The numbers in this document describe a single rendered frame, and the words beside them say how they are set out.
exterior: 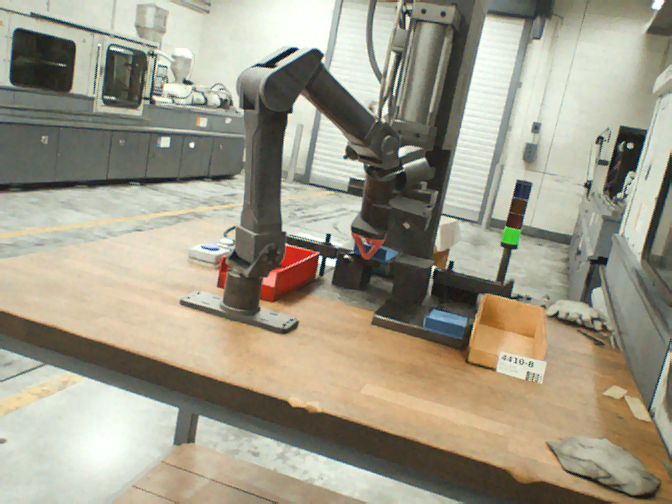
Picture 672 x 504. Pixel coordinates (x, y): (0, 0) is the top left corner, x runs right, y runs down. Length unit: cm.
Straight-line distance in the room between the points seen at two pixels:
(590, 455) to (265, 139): 64
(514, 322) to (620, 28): 954
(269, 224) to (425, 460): 46
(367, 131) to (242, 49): 1099
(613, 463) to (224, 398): 49
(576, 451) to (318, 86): 66
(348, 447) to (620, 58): 1003
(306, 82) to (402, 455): 57
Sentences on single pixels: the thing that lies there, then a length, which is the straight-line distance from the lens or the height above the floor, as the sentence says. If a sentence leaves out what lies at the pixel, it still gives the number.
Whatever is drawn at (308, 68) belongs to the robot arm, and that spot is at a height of 132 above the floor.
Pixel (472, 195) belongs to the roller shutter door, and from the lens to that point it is 1062.
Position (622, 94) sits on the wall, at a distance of 1062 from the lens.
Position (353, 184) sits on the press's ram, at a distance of 139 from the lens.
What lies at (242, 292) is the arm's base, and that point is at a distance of 108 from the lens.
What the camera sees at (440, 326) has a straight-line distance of 116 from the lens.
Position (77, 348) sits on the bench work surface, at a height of 88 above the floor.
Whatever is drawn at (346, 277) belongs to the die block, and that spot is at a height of 92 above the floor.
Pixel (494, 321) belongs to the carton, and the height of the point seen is 92.
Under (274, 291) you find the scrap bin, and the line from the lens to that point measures 121.
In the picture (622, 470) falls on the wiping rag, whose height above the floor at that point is 92.
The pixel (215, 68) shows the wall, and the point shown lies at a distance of 1233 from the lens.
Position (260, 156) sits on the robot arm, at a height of 117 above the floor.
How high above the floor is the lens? 126
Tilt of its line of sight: 12 degrees down
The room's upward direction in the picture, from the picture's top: 11 degrees clockwise
